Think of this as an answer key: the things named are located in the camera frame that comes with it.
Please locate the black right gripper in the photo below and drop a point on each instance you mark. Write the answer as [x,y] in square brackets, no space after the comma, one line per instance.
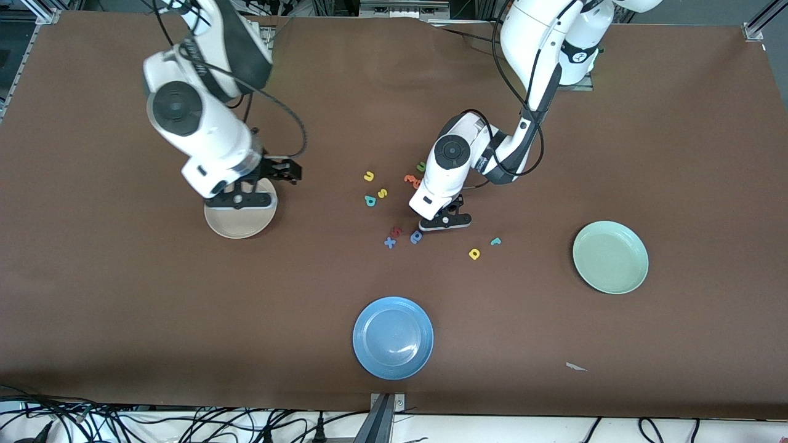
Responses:
[275,169]

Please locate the aluminium frame corner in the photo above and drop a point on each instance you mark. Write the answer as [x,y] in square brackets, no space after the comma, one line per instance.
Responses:
[754,29]
[46,13]

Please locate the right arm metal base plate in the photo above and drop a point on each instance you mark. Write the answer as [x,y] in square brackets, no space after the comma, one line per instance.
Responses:
[268,34]

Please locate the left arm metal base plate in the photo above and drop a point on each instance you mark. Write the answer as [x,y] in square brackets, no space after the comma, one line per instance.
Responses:
[588,87]

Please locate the pale green plate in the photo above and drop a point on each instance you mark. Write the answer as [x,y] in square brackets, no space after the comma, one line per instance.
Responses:
[611,257]

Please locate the blue letter a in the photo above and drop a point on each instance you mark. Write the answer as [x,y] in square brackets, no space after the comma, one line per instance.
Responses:
[416,239]

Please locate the beige brown plate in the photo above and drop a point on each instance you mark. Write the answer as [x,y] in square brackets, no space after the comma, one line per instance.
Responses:
[240,224]

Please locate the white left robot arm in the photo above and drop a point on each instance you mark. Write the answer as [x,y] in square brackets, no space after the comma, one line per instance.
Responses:
[449,172]

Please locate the grey power strip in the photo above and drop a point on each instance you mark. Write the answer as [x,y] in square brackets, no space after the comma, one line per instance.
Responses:
[403,9]

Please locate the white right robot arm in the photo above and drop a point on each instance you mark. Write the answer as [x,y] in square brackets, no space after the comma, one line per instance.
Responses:
[203,123]

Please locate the white paper scrap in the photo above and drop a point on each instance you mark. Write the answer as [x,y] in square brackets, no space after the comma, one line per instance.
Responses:
[576,367]

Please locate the aluminium profile beam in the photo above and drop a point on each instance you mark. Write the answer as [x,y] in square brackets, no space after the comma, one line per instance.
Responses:
[380,418]

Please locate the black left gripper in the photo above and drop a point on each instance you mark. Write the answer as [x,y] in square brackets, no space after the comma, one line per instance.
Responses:
[452,207]

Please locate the blue plate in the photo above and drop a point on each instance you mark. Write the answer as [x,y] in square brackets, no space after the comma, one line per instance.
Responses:
[393,338]

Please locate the brown paper table cover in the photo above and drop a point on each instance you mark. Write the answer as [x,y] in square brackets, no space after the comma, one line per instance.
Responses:
[123,307]

